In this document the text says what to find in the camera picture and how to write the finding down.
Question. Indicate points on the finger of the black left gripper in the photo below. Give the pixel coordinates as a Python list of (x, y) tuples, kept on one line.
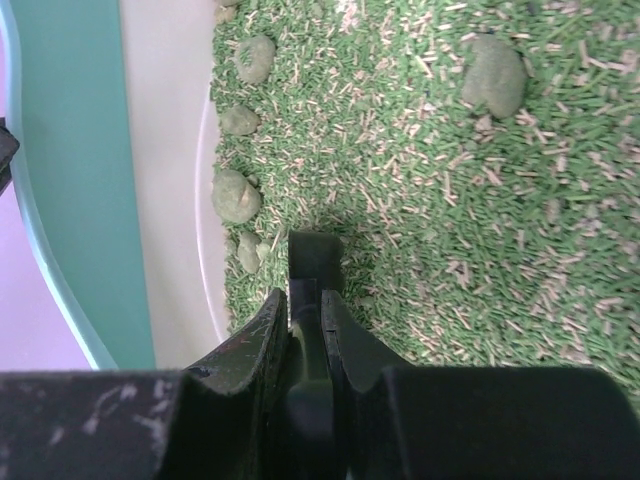
[(9, 145)]

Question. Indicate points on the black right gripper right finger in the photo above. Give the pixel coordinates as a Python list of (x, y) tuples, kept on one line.
[(394, 420)]

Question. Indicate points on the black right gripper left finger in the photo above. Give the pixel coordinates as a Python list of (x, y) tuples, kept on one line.
[(206, 421)]

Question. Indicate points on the teal plastic litter box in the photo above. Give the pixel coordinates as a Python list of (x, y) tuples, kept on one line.
[(110, 102)]

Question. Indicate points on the black slotted litter scoop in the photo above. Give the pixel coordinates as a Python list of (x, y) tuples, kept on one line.
[(301, 437)]

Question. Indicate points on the green litter clump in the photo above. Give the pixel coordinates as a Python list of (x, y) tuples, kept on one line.
[(234, 198), (252, 251), (496, 78), (254, 58), (239, 120)]

